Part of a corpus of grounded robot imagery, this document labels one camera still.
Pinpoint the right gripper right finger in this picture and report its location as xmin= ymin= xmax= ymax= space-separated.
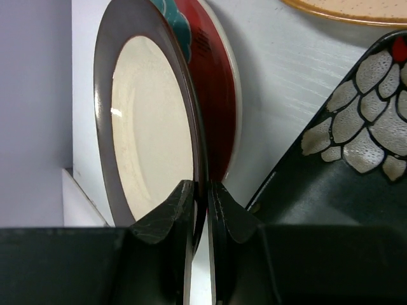
xmin=208 ymin=182 xmax=281 ymax=304

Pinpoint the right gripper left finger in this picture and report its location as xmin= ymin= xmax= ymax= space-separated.
xmin=111 ymin=180 xmax=195 ymax=304

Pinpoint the black floral square plate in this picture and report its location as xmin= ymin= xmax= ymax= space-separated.
xmin=247 ymin=30 xmax=406 ymax=231

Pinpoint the round bird pattern plate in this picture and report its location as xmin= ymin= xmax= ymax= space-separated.
xmin=283 ymin=0 xmax=406 ymax=29

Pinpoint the round cream brown-rim plate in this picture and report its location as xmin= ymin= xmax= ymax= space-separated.
xmin=93 ymin=1 xmax=208 ymax=260

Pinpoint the round red teal plate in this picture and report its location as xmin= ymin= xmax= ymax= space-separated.
xmin=154 ymin=0 xmax=242 ymax=181

